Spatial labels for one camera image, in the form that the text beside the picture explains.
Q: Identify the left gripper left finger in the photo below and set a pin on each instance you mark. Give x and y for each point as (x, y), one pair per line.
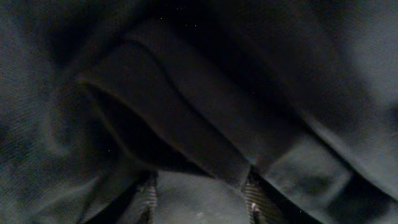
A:
(141, 209)

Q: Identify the black t-shirt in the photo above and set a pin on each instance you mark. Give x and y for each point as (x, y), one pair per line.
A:
(98, 95)

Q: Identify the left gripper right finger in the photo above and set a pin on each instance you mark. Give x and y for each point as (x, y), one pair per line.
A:
(261, 209)

